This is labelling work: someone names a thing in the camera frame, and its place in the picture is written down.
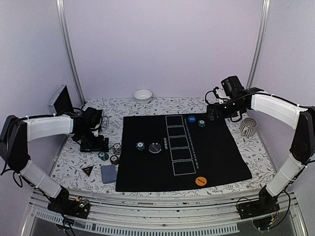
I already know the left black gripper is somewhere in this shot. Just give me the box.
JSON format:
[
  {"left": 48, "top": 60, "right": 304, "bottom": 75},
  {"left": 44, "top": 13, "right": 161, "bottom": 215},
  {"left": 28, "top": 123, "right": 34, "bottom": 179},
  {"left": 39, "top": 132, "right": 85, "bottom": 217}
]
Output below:
[{"left": 76, "top": 129, "right": 109, "bottom": 152}]

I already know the blue small blind button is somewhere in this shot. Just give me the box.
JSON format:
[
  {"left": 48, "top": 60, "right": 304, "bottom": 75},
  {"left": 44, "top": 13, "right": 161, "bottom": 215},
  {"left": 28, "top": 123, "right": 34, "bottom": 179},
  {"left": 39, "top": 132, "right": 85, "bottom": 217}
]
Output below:
[{"left": 187, "top": 115, "right": 197, "bottom": 123}]

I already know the white poker chip stack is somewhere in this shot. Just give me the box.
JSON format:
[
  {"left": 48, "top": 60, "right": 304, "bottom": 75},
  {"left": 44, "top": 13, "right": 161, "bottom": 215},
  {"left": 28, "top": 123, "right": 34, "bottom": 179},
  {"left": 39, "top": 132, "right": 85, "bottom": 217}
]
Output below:
[{"left": 112, "top": 143, "right": 122, "bottom": 155}]

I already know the white ribbed cup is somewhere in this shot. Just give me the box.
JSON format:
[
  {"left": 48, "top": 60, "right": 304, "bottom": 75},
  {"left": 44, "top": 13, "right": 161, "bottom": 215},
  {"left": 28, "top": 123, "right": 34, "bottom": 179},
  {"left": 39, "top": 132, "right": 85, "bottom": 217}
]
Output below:
[{"left": 239, "top": 118, "right": 258, "bottom": 137}]

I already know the right aluminium frame post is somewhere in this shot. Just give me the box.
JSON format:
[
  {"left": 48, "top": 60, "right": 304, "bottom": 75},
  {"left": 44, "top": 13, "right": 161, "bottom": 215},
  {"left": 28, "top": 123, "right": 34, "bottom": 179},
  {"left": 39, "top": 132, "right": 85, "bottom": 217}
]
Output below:
[{"left": 246, "top": 0, "right": 271, "bottom": 89}]

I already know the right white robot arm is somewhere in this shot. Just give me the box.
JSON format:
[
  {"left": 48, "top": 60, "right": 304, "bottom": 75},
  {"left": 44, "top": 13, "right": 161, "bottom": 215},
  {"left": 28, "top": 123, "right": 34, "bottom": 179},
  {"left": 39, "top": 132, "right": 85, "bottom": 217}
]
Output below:
[{"left": 206, "top": 76, "right": 315, "bottom": 214}]

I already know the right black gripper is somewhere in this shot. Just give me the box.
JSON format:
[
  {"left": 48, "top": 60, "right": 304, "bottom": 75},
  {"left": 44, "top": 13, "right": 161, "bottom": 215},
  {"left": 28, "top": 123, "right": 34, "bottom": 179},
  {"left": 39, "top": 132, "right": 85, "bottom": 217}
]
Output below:
[{"left": 207, "top": 97, "right": 245, "bottom": 120}]

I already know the aluminium frame post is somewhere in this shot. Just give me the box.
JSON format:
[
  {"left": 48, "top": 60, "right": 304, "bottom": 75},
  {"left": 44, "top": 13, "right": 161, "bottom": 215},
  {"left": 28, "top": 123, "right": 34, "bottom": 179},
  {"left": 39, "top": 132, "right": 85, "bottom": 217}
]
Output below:
[
  {"left": 246, "top": 0, "right": 271, "bottom": 89},
  {"left": 56, "top": 0, "right": 86, "bottom": 105}
]

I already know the black poker mat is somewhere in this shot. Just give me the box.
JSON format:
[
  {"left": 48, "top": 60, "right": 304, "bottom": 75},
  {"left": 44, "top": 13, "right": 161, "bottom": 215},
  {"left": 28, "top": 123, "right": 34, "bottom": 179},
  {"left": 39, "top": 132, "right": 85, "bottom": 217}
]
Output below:
[{"left": 116, "top": 113, "right": 252, "bottom": 192}]

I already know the silver poker chip case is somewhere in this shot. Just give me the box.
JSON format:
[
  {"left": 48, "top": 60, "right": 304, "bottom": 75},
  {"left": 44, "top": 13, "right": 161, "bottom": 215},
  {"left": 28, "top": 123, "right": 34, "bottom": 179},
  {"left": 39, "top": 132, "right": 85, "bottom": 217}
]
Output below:
[{"left": 49, "top": 85, "right": 106, "bottom": 138}]

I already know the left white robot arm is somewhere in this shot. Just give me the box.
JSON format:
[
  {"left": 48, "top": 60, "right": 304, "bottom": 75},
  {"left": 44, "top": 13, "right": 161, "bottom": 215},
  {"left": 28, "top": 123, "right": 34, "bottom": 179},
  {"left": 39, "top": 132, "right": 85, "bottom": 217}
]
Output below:
[{"left": 0, "top": 107, "right": 109, "bottom": 213}]

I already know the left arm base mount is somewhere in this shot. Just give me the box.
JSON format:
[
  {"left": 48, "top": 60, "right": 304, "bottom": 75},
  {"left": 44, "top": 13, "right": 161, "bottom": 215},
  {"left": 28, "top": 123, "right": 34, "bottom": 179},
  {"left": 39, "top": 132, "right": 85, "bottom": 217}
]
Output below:
[{"left": 47, "top": 196, "right": 91, "bottom": 219}]

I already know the clear dealer button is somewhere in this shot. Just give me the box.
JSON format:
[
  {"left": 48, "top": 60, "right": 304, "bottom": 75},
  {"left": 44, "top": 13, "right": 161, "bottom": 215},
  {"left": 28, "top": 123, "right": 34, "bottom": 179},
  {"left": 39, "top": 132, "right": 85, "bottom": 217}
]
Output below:
[{"left": 149, "top": 143, "right": 162, "bottom": 154}]

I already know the green poker chip stack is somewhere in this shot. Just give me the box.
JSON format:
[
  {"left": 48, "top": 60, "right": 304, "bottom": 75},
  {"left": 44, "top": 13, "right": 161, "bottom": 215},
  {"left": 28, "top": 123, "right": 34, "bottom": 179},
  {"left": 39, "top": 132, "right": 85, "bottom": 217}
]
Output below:
[{"left": 98, "top": 151, "right": 109, "bottom": 161}]

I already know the red poker chip stack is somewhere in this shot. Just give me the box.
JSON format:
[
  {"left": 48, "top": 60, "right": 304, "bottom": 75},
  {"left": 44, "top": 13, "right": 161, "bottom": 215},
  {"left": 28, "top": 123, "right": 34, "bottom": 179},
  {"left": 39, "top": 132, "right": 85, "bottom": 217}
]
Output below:
[{"left": 110, "top": 155, "right": 119, "bottom": 165}]

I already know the white ceramic bowl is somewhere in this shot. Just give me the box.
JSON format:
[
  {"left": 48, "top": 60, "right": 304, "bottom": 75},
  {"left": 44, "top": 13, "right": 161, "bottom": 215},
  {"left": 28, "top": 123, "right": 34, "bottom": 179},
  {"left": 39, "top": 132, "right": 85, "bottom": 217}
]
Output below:
[{"left": 133, "top": 89, "right": 153, "bottom": 104}]

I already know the blue card deck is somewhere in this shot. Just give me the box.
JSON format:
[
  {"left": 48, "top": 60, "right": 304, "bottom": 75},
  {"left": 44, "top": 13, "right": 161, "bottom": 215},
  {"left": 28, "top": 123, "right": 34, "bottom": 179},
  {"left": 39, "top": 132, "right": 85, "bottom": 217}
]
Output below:
[{"left": 101, "top": 164, "right": 117, "bottom": 184}]

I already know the black triangular marker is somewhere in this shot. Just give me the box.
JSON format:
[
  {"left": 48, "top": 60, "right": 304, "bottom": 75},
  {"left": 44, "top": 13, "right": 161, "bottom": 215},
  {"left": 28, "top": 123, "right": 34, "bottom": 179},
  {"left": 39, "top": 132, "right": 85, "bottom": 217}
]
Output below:
[{"left": 81, "top": 166, "right": 94, "bottom": 177}]

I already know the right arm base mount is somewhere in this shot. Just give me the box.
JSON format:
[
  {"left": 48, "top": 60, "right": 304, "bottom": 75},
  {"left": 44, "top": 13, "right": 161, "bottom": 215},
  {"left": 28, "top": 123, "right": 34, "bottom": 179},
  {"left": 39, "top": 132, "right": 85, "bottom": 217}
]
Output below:
[{"left": 236, "top": 196, "right": 280, "bottom": 219}]

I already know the left aluminium frame post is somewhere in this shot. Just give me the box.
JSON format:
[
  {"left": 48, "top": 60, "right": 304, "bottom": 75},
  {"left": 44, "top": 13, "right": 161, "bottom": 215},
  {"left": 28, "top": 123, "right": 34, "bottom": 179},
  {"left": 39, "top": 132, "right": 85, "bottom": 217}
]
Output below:
[{"left": 56, "top": 0, "right": 86, "bottom": 105}]

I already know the orange big blind button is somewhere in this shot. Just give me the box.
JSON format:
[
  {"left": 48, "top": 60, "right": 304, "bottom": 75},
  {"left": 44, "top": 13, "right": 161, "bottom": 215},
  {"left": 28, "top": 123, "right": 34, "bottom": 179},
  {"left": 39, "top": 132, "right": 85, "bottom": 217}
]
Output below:
[{"left": 195, "top": 177, "right": 207, "bottom": 186}]

